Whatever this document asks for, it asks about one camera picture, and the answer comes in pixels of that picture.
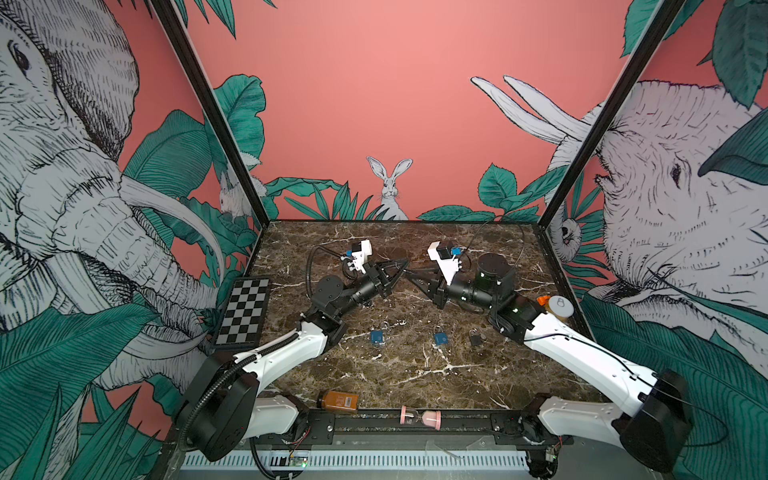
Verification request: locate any blue padlock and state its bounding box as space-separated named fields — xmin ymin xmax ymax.
xmin=433 ymin=331 xmax=450 ymax=347
xmin=369 ymin=329 xmax=385 ymax=347

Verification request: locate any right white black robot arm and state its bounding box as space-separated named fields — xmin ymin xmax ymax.
xmin=405 ymin=248 xmax=693 ymax=473

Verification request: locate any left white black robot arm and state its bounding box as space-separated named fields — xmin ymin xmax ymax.
xmin=174 ymin=259 xmax=409 ymax=461

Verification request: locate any amber brown bottle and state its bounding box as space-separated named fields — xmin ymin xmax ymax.
xmin=316 ymin=390 xmax=359 ymax=414

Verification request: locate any pink hourglass timer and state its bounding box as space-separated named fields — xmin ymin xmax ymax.
xmin=400 ymin=405 xmax=442 ymax=430

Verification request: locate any black white checkerboard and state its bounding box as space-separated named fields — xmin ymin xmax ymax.
xmin=212 ymin=276 xmax=271 ymax=351

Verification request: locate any white perforated strip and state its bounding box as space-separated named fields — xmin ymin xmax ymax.
xmin=179 ymin=449 xmax=530 ymax=472

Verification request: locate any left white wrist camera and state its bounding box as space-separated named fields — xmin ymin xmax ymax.
xmin=341 ymin=239 xmax=372 ymax=278

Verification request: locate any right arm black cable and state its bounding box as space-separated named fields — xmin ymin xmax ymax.
xmin=461 ymin=220 xmax=529 ymax=265

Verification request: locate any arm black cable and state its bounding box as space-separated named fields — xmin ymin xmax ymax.
xmin=461 ymin=220 xmax=529 ymax=265
xmin=304 ymin=244 xmax=349 ymax=300

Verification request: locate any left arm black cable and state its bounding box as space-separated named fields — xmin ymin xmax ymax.
xmin=304 ymin=244 xmax=349 ymax=300

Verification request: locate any black mounting rail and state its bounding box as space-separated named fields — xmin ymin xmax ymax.
xmin=254 ymin=409 xmax=574 ymax=450

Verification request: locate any right black frame post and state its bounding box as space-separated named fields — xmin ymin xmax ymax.
xmin=537 ymin=0 xmax=685 ymax=230

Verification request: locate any black frame post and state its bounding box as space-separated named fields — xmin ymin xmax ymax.
xmin=151 ymin=0 xmax=270 ymax=231
xmin=537 ymin=0 xmax=685 ymax=230

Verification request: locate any left black frame post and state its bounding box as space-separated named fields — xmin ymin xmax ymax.
xmin=151 ymin=0 xmax=270 ymax=231

